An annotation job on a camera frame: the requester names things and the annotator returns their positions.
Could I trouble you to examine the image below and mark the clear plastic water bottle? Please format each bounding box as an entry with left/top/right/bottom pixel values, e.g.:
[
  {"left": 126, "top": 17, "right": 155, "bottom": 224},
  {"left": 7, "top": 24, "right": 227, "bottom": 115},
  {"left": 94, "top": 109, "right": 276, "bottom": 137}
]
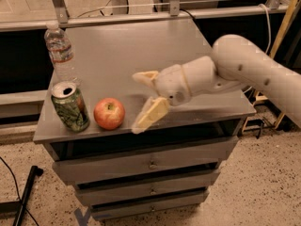
[{"left": 44, "top": 21, "right": 80, "bottom": 85}]

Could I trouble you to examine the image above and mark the grey drawer cabinet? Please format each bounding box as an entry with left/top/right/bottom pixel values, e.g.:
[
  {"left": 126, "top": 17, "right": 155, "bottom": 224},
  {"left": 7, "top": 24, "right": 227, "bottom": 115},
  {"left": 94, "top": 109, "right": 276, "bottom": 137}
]
[{"left": 33, "top": 18, "right": 257, "bottom": 222}]

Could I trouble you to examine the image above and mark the green soda can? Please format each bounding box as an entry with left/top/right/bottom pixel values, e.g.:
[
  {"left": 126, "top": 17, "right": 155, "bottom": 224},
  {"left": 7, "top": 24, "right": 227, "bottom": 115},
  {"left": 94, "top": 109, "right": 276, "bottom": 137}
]
[{"left": 51, "top": 81, "right": 90, "bottom": 132}]

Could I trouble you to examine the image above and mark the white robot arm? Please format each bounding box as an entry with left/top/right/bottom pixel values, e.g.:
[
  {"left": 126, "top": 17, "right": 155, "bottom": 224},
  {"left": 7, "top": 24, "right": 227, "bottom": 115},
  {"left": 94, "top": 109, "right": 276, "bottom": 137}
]
[{"left": 132, "top": 35, "right": 301, "bottom": 134}]

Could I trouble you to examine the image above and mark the black stand leg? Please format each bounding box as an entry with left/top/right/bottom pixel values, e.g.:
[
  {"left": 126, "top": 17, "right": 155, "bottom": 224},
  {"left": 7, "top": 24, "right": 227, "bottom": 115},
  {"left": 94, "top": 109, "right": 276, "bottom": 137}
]
[{"left": 13, "top": 166, "right": 43, "bottom": 226}]

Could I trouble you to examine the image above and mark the top grey drawer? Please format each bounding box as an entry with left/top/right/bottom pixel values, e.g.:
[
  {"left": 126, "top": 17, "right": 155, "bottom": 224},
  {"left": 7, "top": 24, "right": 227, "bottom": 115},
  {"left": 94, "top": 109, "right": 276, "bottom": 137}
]
[{"left": 53, "top": 136, "right": 238, "bottom": 185}]

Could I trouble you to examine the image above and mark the metal railing frame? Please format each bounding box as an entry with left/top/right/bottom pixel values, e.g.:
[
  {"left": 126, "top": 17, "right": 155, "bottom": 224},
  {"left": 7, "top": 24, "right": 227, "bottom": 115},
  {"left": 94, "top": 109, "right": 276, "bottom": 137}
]
[{"left": 0, "top": 0, "right": 291, "bottom": 32}]

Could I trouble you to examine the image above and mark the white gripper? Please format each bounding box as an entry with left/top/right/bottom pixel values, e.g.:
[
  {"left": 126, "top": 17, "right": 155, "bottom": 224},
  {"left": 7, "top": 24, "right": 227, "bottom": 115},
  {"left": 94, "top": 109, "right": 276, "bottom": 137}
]
[{"left": 131, "top": 65, "right": 191, "bottom": 134}]

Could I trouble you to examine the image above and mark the middle grey drawer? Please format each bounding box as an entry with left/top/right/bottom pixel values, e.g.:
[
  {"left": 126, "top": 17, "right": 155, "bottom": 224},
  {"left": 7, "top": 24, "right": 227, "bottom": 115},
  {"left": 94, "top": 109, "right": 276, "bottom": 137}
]
[{"left": 75, "top": 169, "right": 220, "bottom": 206}]

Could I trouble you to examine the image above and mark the yellow ladder frame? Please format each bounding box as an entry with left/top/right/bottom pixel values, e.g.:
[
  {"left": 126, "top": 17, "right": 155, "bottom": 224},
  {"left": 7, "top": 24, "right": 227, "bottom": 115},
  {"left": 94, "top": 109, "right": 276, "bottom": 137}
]
[{"left": 241, "top": 0, "right": 301, "bottom": 133}]

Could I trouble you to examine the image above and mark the grey drawer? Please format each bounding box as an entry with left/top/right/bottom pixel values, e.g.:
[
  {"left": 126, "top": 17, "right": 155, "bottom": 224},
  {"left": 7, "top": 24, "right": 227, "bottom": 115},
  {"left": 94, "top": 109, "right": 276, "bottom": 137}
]
[
  {"left": 90, "top": 187, "right": 209, "bottom": 221},
  {"left": 75, "top": 169, "right": 220, "bottom": 206},
  {"left": 53, "top": 136, "right": 238, "bottom": 185}
]

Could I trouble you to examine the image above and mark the bottom grey drawer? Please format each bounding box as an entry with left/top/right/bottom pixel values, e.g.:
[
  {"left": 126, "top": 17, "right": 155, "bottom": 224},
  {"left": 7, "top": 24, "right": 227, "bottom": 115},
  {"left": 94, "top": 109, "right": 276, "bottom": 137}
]
[{"left": 90, "top": 187, "right": 209, "bottom": 221}]

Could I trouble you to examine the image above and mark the white cable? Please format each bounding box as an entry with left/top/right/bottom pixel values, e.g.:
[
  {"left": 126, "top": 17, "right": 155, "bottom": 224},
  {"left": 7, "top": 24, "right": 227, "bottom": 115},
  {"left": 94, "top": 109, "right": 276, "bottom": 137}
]
[{"left": 243, "top": 3, "right": 272, "bottom": 95}]

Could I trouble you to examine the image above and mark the red apple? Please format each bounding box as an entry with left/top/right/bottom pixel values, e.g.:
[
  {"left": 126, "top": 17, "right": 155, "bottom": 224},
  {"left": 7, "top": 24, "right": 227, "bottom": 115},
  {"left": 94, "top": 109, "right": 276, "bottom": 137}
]
[{"left": 93, "top": 98, "right": 125, "bottom": 130}]

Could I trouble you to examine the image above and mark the black floor cable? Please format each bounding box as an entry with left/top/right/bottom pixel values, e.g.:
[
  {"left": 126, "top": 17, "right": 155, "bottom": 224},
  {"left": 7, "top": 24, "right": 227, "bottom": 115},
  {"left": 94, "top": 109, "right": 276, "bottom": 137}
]
[{"left": 0, "top": 155, "right": 40, "bottom": 226}]

